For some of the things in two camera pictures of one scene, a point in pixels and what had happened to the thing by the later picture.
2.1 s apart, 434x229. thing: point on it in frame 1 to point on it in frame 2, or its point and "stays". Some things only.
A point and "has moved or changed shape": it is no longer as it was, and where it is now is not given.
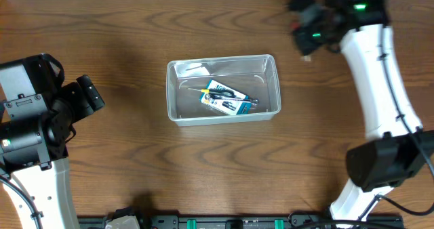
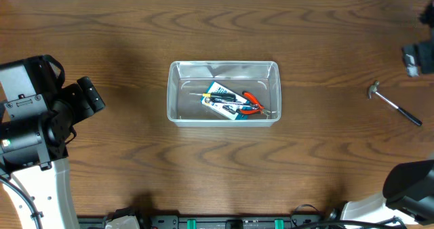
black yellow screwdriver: x=215 y=91 has moved or changed shape
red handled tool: x=297 y=25 to x=260 y=109
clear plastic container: x=223 y=89 stays
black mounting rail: x=226 y=222 stays
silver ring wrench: x=253 y=101 to x=208 y=100
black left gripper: x=80 y=108 stays
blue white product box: x=226 y=98 has moved or changed shape
